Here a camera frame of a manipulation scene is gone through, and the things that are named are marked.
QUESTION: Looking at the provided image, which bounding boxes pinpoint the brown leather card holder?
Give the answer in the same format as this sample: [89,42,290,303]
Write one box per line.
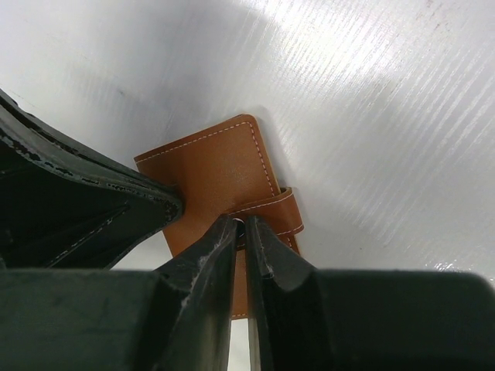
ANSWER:
[133,113,305,322]

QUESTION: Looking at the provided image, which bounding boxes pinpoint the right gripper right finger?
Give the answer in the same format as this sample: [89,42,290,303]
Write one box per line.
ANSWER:
[245,216,494,370]

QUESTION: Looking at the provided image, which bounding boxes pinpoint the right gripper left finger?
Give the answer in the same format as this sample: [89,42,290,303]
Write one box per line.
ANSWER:
[1,216,237,370]

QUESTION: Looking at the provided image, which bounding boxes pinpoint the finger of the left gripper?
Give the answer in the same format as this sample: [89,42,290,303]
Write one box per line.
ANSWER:
[1,94,183,269]

